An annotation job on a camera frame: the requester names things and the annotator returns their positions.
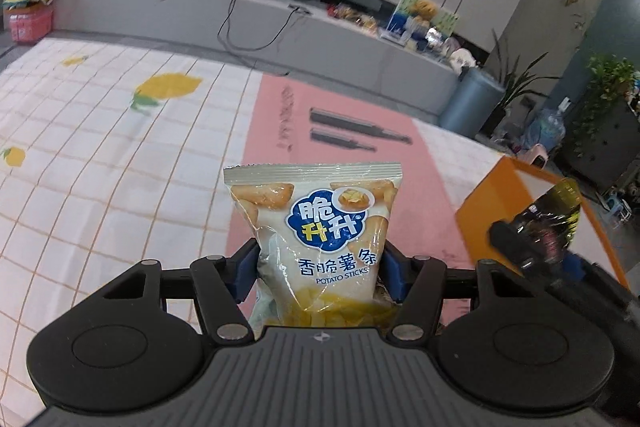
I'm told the black snack packet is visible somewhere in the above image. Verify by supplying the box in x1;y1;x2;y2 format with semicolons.
511;178;582;265

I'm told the white potato sticks bag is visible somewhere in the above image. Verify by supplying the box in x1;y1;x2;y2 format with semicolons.
224;162;402;335

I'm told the orange storage box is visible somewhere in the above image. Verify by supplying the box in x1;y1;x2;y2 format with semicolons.
456;157;629;287

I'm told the pink space heater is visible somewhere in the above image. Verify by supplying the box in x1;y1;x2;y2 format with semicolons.
518;143;548;169

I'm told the lemon checkered tablecloth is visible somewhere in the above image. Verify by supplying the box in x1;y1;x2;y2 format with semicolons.
1;38;499;426

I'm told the pink table runner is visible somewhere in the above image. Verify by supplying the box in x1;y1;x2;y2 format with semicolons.
241;76;470;268

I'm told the blue water jug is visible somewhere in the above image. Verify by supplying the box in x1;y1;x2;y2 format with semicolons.
522;96;572;153

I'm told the grey pedal trash bin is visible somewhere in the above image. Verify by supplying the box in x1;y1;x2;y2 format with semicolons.
438;67;506;139

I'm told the green climbing plant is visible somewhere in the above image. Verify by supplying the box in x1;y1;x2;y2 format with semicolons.
568;54;637;157

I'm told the potted long-leaf plant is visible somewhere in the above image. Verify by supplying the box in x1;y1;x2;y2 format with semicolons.
480;30;559;138

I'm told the green illustrated card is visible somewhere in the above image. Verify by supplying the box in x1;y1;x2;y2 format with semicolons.
380;0;459;53

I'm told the grey TV cabinet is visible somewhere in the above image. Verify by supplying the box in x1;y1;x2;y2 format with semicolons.
54;0;458;115

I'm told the teddy bear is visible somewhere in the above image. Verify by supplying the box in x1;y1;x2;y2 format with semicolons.
408;0;438;24

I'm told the pink basket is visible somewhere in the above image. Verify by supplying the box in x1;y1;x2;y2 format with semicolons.
6;4;53;43

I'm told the black cable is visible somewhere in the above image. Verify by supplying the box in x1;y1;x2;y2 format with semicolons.
214;0;314;54

